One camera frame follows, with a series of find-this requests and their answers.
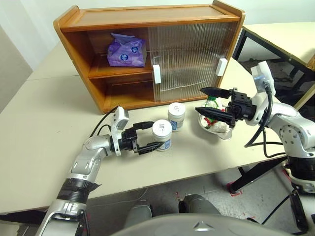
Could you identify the purple tissue pack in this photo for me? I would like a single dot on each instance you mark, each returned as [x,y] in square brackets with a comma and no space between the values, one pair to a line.
[125,55]

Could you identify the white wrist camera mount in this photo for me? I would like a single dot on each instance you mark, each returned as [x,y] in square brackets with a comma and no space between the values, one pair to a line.
[121,118]
[262,73]

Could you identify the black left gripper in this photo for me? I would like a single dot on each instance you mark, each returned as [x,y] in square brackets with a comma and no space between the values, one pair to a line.
[129,141]

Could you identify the woven wicker basket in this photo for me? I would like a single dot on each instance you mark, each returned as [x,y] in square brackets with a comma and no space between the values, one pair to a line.
[311,62]

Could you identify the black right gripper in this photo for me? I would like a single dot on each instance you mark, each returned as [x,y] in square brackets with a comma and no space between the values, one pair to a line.
[241,105]

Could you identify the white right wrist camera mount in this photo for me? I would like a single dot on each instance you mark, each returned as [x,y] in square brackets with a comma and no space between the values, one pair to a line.
[262,73]

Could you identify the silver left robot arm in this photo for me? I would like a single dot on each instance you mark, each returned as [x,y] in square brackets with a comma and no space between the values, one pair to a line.
[86,162]

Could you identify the beige table with black frame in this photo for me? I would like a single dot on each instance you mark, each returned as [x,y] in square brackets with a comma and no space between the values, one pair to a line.
[278,34]

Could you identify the white jar with blue label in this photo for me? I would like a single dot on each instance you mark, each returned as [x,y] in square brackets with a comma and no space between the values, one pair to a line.
[162,130]
[176,115]

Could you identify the black table leg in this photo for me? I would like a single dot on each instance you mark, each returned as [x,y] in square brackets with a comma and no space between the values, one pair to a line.
[256,175]

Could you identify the steel bowl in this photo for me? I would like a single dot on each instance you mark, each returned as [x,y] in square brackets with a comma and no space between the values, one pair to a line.
[225,135]

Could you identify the grey robot torso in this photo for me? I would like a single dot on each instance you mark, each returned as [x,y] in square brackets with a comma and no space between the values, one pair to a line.
[201,226]

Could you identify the white plush snowman toy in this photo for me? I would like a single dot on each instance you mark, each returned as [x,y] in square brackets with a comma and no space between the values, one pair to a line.
[219,126]

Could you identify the wooden cabinet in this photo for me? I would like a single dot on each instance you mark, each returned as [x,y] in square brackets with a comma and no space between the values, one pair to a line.
[147,14]

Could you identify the red floor tape mark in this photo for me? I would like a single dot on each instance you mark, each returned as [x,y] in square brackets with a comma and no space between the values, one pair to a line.
[235,193]

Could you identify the dark grey rounded shape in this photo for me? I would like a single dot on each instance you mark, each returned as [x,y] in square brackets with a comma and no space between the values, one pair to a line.
[139,212]
[199,204]

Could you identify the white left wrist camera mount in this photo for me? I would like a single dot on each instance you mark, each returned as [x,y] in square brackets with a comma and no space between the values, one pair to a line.
[121,118]

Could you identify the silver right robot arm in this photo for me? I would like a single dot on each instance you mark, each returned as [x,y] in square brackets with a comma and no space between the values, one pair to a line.
[292,127]

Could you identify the ribbed clear sliding door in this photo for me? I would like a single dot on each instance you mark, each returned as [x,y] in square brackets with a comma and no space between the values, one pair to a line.
[231,46]
[172,61]

